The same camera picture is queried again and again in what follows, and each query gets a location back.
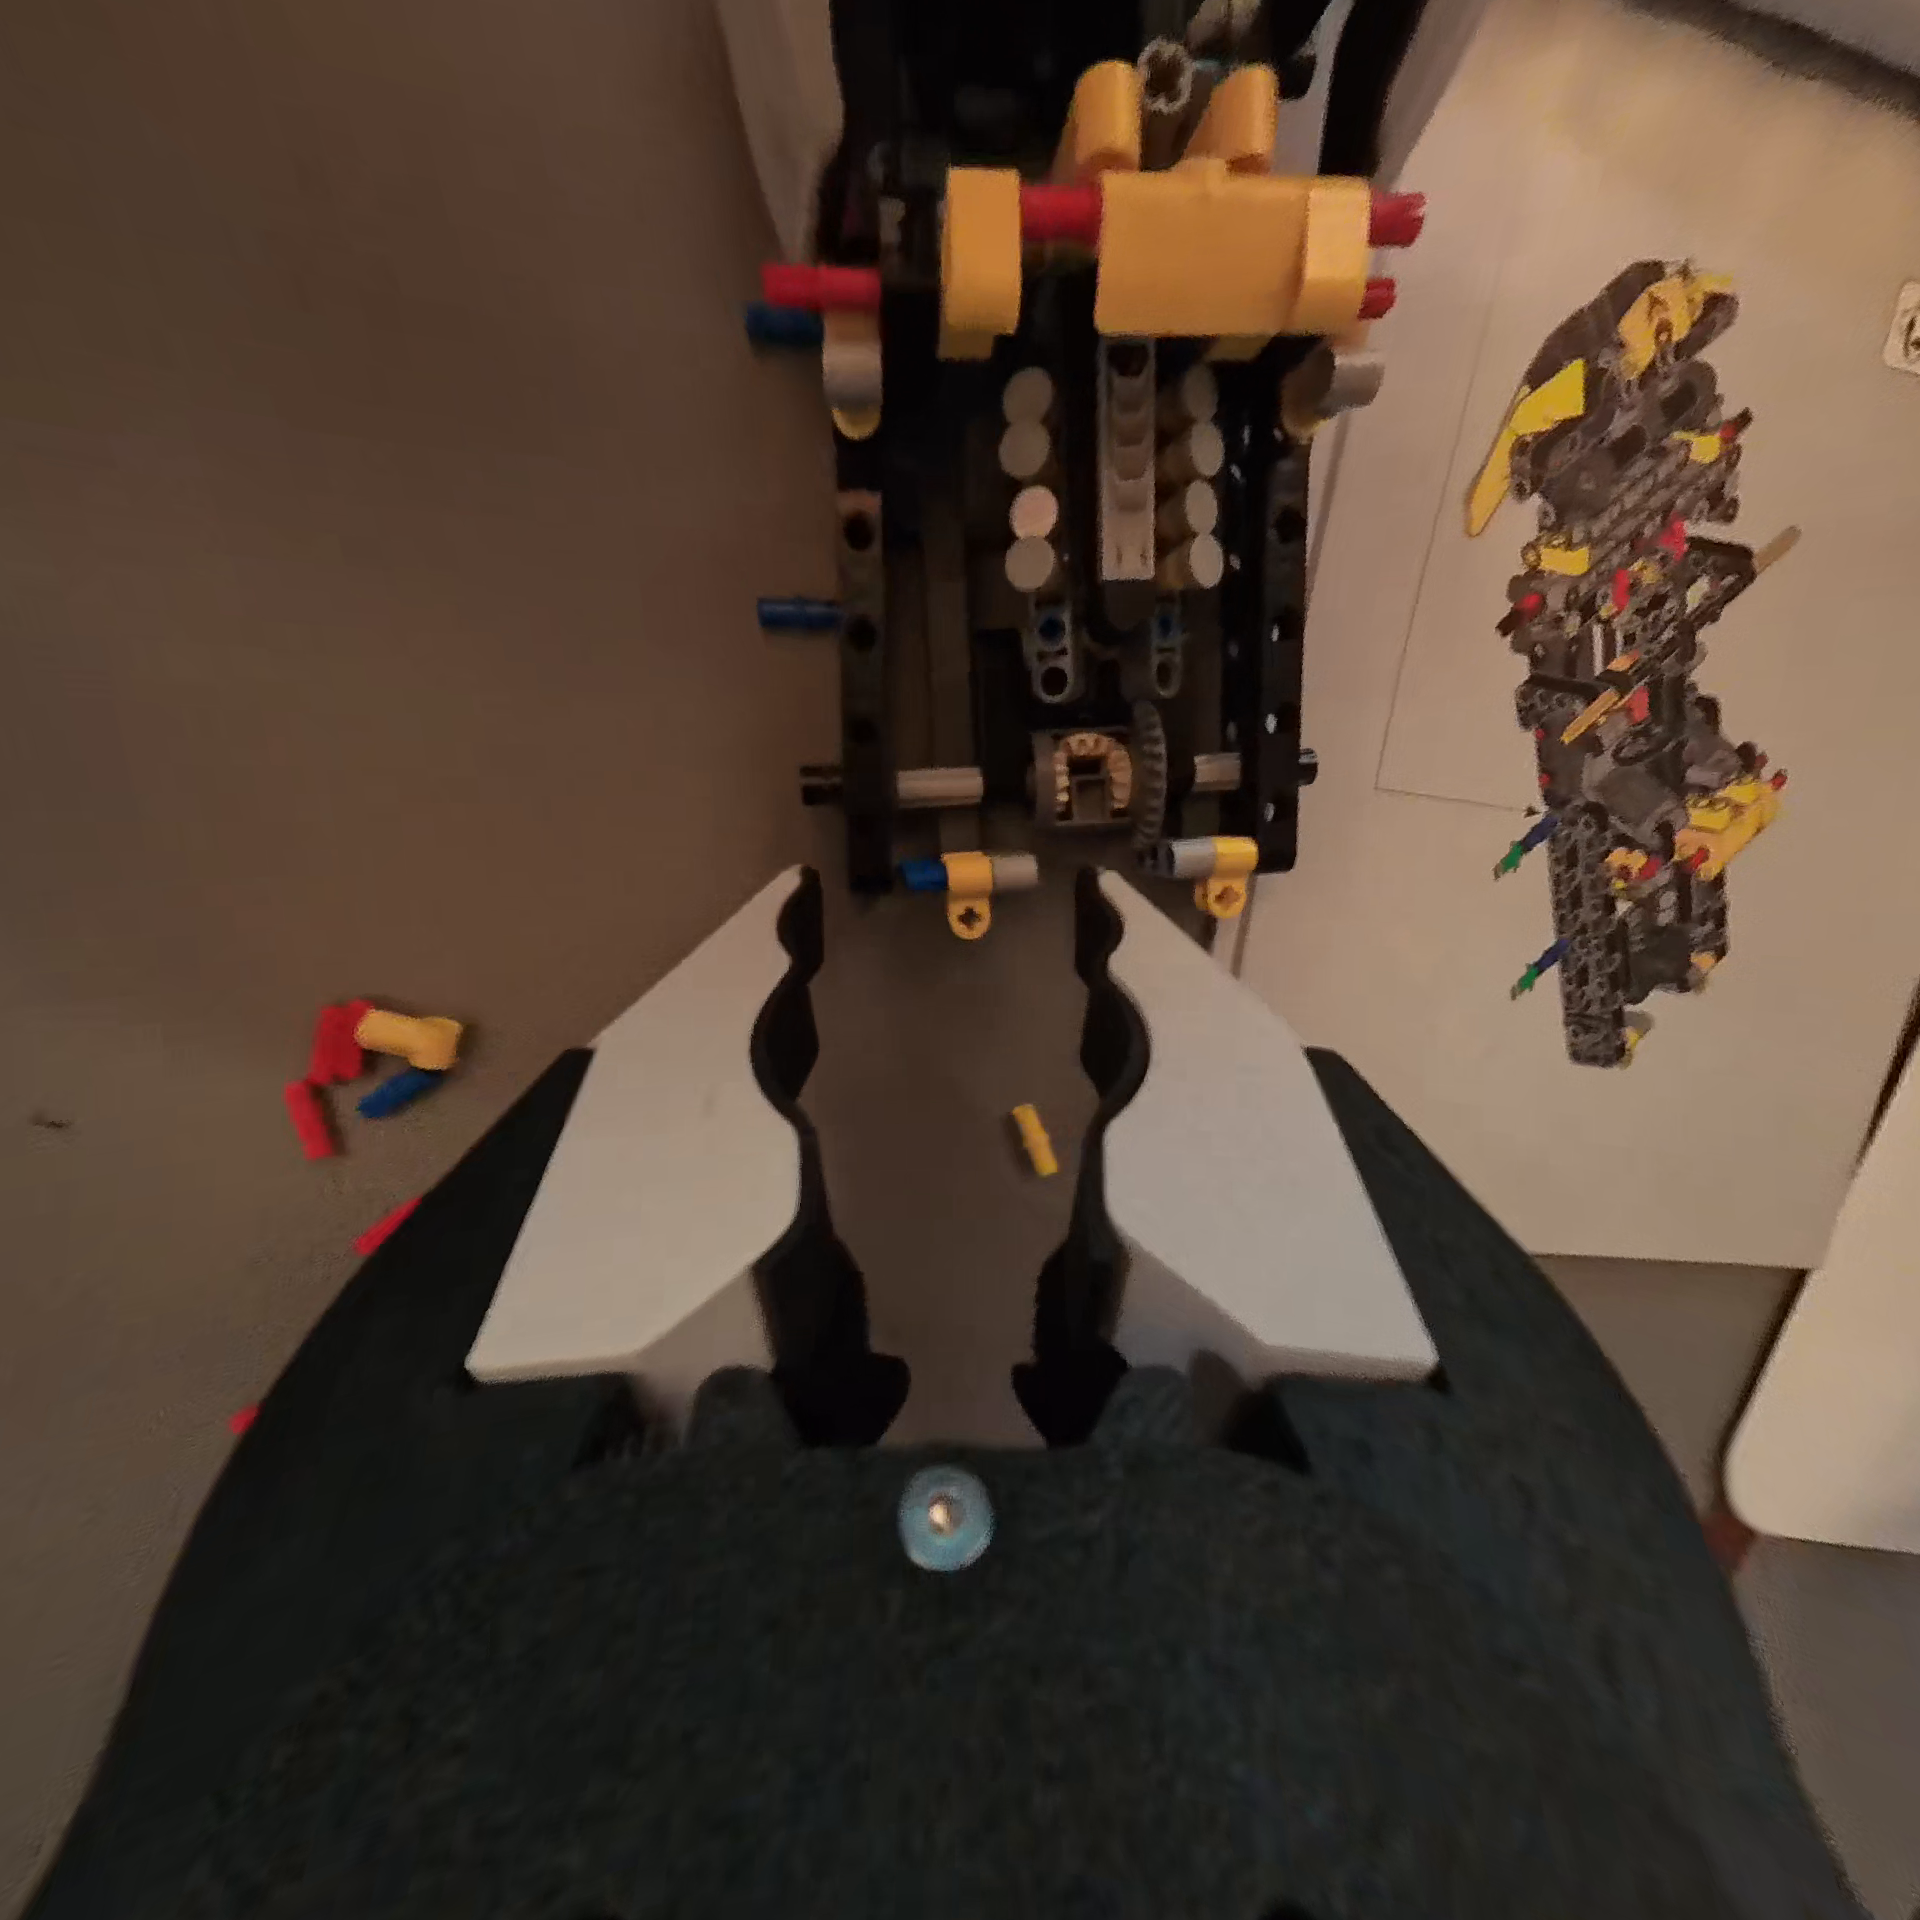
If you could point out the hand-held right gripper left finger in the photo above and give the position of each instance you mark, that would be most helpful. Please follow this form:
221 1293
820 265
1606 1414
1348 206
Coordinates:
646 1201

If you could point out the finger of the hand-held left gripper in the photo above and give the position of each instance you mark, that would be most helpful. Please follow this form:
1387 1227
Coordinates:
773 90
1366 75

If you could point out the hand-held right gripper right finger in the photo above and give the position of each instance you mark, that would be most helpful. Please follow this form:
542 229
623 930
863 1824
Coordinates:
1260 1201

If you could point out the partly built lego car chassis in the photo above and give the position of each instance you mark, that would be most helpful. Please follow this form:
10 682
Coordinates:
901 600

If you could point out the scattered lego pins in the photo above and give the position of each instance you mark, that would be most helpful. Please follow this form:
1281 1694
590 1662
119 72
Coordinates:
406 1035

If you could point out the open instruction booklet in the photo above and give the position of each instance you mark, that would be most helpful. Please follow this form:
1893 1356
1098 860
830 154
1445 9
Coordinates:
1349 1049

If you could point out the white board stand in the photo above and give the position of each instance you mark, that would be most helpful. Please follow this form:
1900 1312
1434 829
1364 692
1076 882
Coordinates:
1846 1349

